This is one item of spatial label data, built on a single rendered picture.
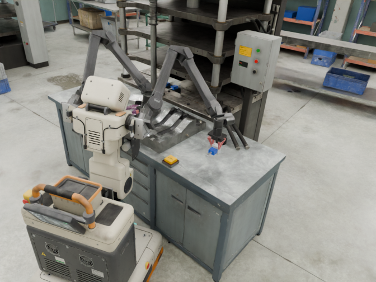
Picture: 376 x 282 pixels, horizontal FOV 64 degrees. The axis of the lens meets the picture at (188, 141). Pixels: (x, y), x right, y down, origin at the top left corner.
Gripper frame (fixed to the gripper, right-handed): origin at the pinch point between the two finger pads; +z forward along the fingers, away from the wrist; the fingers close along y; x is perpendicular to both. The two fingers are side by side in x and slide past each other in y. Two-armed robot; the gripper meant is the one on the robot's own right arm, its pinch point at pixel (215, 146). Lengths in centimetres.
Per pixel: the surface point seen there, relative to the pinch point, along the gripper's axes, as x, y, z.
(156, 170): 13.3, 37.5, 30.0
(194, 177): 17.1, 2.8, 15.0
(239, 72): -74, 28, -22
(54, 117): -46, 272, 95
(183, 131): -10.9, 33.5, 6.6
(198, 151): -7.3, 16.7, 15.1
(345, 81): -369, -10, 56
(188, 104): -65, 69, 16
